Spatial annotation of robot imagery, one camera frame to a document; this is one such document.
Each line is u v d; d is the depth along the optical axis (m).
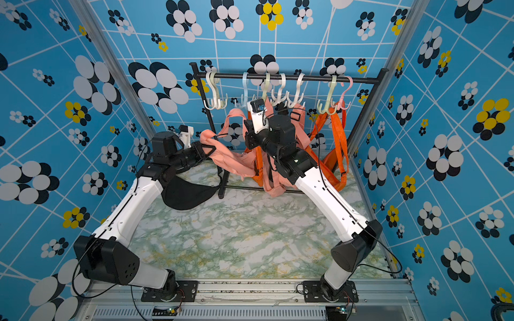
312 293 0.73
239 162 0.78
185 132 0.69
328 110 0.70
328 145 1.24
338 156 0.78
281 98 0.74
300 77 0.64
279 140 0.49
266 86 0.65
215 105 0.70
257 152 0.82
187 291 0.74
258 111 0.53
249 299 0.72
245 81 0.65
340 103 0.69
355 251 0.39
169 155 0.60
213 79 0.66
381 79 0.62
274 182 0.87
